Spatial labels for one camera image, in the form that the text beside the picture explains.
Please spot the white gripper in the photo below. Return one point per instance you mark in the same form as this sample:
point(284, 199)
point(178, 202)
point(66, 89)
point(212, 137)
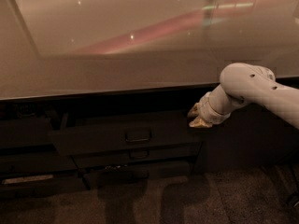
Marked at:
point(204, 110)

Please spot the top drawer handle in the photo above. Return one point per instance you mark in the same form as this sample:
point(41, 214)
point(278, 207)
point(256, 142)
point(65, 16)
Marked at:
point(137, 136)

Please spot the middle drawer handle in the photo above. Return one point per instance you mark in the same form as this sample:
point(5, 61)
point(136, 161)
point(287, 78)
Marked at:
point(138, 155)

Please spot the dark left cabinet drawers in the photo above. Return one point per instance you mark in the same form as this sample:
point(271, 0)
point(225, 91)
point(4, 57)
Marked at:
point(30, 165)

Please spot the dark top drawer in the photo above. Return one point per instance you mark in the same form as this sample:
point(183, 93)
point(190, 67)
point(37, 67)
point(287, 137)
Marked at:
point(108, 134)

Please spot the dark middle drawer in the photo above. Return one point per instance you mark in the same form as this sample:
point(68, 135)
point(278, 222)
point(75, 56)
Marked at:
point(122, 157)

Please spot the drawer handle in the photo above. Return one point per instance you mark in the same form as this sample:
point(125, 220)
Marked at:
point(138, 155)
point(137, 136)

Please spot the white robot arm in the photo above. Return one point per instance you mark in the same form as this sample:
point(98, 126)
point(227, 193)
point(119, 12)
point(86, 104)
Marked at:
point(242, 84)

